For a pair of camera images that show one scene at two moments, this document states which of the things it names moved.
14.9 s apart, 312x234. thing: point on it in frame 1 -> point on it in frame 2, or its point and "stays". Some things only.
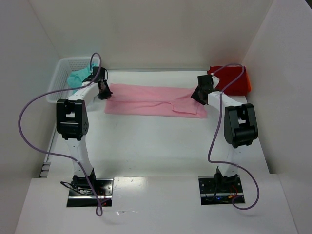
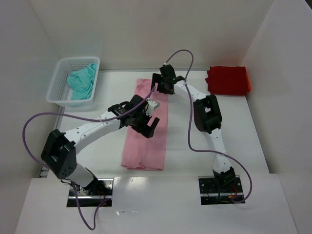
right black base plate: x=217 y=189 stays
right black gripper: x=199 y=94 -> x=164 y=83
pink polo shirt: x=167 y=101 -> x=140 y=151
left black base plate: x=81 y=195 stays
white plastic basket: x=64 y=67 stays
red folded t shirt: x=234 y=80 stays
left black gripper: x=104 y=90 -> x=140 y=125
